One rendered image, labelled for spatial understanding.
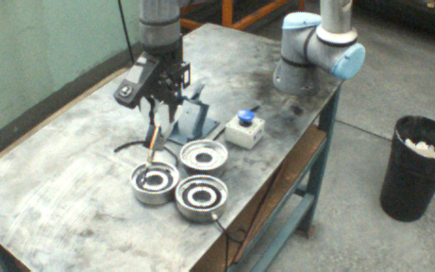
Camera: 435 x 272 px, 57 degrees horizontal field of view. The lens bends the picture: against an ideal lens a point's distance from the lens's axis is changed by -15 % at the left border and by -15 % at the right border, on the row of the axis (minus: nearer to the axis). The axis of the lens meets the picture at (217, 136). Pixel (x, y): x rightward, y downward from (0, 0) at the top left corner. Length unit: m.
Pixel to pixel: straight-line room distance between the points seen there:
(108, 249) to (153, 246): 0.09
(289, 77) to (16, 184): 0.82
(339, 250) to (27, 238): 1.40
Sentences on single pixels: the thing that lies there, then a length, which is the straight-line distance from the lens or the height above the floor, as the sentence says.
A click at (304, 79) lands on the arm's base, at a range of 1.34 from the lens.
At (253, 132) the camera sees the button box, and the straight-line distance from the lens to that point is 1.10.
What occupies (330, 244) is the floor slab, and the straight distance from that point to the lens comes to 2.01.
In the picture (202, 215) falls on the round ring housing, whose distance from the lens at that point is 0.92.
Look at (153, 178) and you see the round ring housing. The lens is 1.01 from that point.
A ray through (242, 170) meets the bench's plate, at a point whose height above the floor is 0.80.
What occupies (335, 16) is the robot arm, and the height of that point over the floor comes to 1.10.
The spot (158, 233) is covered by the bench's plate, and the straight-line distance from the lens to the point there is 0.92.
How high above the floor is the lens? 1.49
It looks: 36 degrees down
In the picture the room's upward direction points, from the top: 2 degrees clockwise
